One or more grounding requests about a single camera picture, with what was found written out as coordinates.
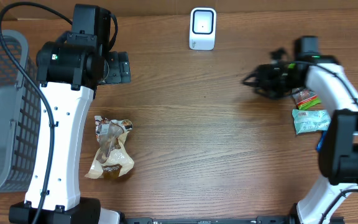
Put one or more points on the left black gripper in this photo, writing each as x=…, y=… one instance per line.
x=120, y=71

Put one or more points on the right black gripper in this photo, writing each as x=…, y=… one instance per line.
x=261, y=76

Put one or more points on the green packet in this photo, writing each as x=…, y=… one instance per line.
x=304, y=98

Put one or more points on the teal snack packet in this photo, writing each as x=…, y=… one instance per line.
x=310, y=121

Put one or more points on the beige snack bag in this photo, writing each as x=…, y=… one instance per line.
x=111, y=160

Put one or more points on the blue snack bar wrapper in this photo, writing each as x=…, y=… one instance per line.
x=320, y=142

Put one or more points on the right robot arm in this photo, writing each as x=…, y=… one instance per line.
x=338, y=151

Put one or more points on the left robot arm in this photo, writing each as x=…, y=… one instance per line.
x=69, y=71

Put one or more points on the white barcode scanner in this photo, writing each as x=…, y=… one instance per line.
x=202, y=34

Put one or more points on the grey plastic mesh basket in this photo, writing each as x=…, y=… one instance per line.
x=19, y=127

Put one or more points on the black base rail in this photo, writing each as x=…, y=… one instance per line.
x=258, y=220

